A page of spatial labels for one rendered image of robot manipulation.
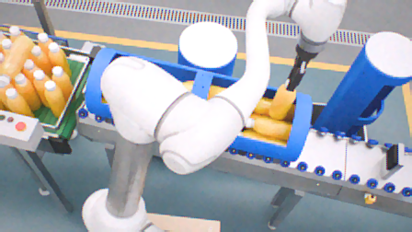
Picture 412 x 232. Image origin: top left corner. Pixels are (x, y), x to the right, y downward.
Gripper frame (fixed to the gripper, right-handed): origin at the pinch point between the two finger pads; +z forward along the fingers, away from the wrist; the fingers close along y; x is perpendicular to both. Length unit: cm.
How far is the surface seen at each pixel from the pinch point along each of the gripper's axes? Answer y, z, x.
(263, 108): 1.4, 24.6, 5.8
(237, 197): 3, 138, -1
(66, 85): -5, 34, 89
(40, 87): -10, 32, 98
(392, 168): -6, 35, -52
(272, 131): -9.1, 23.0, 0.8
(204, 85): -1.0, 14.7, 30.8
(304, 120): -5.7, 15.0, -9.4
